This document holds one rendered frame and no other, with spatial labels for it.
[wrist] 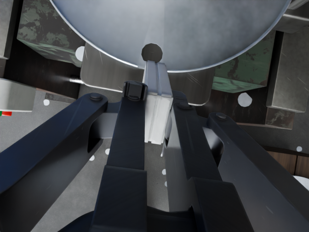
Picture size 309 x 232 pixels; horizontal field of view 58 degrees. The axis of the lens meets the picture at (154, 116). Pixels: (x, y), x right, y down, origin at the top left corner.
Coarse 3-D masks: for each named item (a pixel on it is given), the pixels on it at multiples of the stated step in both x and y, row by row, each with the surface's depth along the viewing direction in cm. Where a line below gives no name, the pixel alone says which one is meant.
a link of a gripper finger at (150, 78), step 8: (152, 64) 20; (144, 72) 20; (152, 72) 18; (144, 80) 18; (152, 80) 16; (152, 88) 15; (152, 96) 14; (152, 104) 15; (152, 112) 15; (152, 120) 15; (152, 128) 15
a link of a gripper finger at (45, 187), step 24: (96, 96) 13; (48, 120) 11; (72, 120) 11; (24, 144) 9; (48, 144) 9; (72, 144) 10; (96, 144) 13; (0, 168) 8; (24, 168) 8; (48, 168) 9; (72, 168) 11; (0, 192) 7; (24, 192) 8; (48, 192) 9; (0, 216) 7; (24, 216) 8
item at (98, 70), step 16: (144, 48) 29; (160, 48) 29; (96, 64) 29; (112, 64) 29; (96, 80) 29; (112, 80) 29; (128, 80) 29; (176, 80) 30; (192, 80) 30; (208, 80) 30; (192, 96) 30; (208, 96) 30
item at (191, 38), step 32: (64, 0) 28; (96, 0) 29; (128, 0) 29; (160, 0) 29; (192, 0) 30; (224, 0) 30; (256, 0) 30; (288, 0) 30; (96, 32) 29; (128, 32) 29; (160, 32) 29; (192, 32) 30; (224, 32) 30; (256, 32) 30; (128, 64) 29; (192, 64) 30
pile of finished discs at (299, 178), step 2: (294, 176) 74; (296, 176) 74; (298, 176) 74; (300, 176) 75; (296, 178) 75; (298, 178) 75; (300, 178) 75; (302, 178) 75; (304, 178) 75; (306, 178) 75; (298, 180) 75; (300, 180) 75; (302, 180) 75; (304, 180) 75; (306, 180) 75; (308, 180) 75; (300, 182) 75; (302, 182) 75; (304, 182) 75; (306, 182) 75; (308, 182) 75; (302, 184) 75; (304, 184) 75; (306, 184) 75; (308, 184) 75; (304, 186) 75; (306, 186) 75; (308, 186) 75; (306, 188) 75; (308, 188) 75
